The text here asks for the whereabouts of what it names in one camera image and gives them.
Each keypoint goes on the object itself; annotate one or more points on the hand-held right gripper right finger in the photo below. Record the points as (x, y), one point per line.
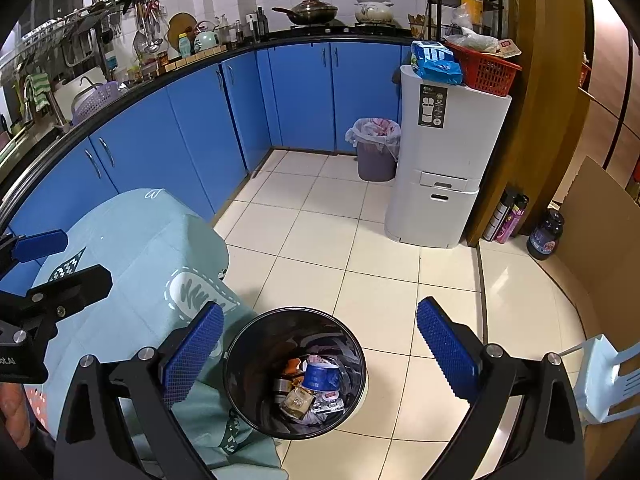
(447, 355)

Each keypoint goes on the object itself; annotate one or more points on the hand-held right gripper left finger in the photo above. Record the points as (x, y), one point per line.
(195, 355)

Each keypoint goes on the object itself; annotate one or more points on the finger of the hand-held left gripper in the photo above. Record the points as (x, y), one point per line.
(75, 285)
(40, 246)

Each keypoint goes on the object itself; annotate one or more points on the black round waste bin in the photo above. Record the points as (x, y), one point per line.
(240, 360)

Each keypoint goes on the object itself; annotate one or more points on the beige snack packet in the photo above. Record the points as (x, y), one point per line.
(297, 402)

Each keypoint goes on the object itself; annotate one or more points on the blue round tub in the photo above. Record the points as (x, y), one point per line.
(321, 377)

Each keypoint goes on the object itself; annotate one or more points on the person's left hand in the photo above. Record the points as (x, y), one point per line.
(11, 407)

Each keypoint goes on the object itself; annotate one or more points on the red dotted cloth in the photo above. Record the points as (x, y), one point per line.
(37, 402)

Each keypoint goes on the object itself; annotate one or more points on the round table light-blue cloth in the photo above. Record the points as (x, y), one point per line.
(140, 240)

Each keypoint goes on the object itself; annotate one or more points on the steel kitchen faucet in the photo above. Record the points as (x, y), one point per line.
(27, 105)

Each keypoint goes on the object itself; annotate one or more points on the black spray can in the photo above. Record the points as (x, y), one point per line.
(497, 217)

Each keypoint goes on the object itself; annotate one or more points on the purple spray can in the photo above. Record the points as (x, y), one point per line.
(515, 220)

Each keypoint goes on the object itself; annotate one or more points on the dark bottle blue label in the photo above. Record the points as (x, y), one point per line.
(545, 237)

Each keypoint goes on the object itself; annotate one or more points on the green striped towel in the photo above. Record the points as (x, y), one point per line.
(39, 92)

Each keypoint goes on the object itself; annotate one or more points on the purple plastic basket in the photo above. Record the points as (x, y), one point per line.
(97, 102)

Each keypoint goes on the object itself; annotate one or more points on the white cutting board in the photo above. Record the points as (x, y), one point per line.
(70, 92)

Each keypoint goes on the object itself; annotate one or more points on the light blue plastic chair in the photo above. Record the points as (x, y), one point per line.
(605, 380)

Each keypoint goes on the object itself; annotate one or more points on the brown cardboard sheet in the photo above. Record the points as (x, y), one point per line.
(595, 240)

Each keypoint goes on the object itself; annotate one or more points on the white tall storage bin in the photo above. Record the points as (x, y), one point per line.
(445, 160)

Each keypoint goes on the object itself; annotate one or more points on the grey waste bin white liner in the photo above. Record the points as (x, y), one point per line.
(375, 162)

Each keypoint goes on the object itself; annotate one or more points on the steel dish rack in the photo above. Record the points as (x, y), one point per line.
(75, 25)

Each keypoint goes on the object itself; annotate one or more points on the hanging kitchen utensils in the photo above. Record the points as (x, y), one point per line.
(147, 30)

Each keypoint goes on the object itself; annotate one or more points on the wooden butcher board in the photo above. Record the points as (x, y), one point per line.
(195, 57)

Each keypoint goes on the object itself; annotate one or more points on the blue bottle yellow lid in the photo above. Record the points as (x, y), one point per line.
(185, 46)

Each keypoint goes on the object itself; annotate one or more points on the round wooden board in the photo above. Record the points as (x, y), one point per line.
(179, 27)

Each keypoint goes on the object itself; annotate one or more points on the mint green kettle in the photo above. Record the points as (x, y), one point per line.
(207, 41)

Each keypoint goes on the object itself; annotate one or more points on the black kitchen countertop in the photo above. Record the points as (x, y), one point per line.
(240, 50)

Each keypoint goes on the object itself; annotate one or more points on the red plastic basket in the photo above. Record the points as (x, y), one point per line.
(487, 77)

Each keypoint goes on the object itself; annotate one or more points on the blue lower kitchen cabinets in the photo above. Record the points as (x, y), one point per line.
(300, 95)

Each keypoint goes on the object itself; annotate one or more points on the blue snack bag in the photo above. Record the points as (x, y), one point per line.
(435, 62)

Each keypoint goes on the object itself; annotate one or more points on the dark glass bottle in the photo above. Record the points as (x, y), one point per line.
(261, 25)

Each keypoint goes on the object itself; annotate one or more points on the clear plastic bag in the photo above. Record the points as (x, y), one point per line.
(472, 40)

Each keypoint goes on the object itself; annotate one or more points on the wooden utensils in holder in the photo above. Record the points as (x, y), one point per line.
(417, 24)

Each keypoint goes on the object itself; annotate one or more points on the black gas stove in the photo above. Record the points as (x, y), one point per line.
(345, 29)

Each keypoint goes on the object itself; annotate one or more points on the black metal shelf rack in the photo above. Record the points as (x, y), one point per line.
(430, 10)

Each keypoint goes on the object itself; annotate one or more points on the white ceramic pot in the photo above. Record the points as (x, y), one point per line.
(375, 11)

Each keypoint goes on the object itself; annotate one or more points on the wooden door frame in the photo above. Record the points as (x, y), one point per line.
(545, 110)

